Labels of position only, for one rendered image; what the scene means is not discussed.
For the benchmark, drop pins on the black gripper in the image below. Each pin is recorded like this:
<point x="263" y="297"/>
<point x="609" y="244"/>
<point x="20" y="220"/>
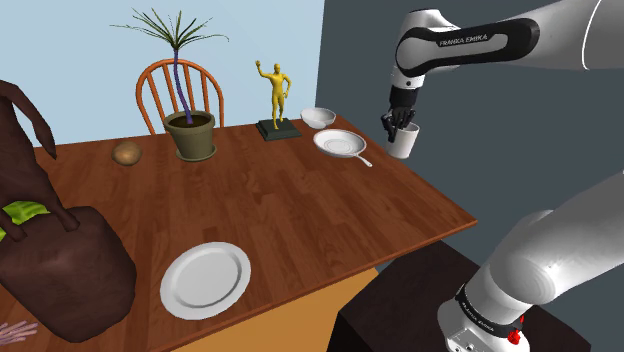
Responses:
<point x="402" y="99"/>

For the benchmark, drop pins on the white cup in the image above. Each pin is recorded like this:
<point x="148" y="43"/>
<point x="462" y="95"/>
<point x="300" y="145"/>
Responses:
<point x="405" y="144"/>

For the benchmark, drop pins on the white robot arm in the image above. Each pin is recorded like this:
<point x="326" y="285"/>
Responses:
<point x="536" y="258"/>

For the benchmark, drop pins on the white frying pan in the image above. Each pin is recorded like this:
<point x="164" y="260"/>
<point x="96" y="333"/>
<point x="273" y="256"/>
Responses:
<point x="340" y="144"/>

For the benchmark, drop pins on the white bowl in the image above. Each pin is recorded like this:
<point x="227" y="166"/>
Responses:
<point x="318" y="118"/>

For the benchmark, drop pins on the yellow human figure on base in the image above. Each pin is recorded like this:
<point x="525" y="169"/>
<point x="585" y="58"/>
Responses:
<point x="278" y="92"/>

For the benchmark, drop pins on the brown wooden table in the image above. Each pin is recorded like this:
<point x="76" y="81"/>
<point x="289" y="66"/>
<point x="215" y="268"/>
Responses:
<point x="292" y="204"/>

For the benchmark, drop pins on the dark robot stand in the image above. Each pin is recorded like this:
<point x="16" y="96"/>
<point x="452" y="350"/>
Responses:
<point x="404" y="297"/>

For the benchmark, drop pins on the potted plant in olive pot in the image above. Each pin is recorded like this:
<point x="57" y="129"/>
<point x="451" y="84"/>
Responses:
<point x="191" y="139"/>

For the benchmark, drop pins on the orange wooden chair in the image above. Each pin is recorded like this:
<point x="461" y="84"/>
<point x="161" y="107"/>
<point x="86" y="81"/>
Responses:
<point x="149" y="97"/>

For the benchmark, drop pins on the white plate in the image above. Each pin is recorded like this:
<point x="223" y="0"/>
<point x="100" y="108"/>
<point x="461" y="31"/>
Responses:
<point x="204" y="281"/>

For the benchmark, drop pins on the brown round potato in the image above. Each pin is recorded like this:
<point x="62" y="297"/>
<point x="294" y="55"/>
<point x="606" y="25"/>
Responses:
<point x="126" y="153"/>

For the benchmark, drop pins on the green leaf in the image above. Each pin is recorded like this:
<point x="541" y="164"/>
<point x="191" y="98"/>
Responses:
<point x="24" y="211"/>

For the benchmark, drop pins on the pale purple twig bundle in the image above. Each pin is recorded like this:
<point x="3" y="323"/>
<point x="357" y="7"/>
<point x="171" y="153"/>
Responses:
<point x="17" y="332"/>

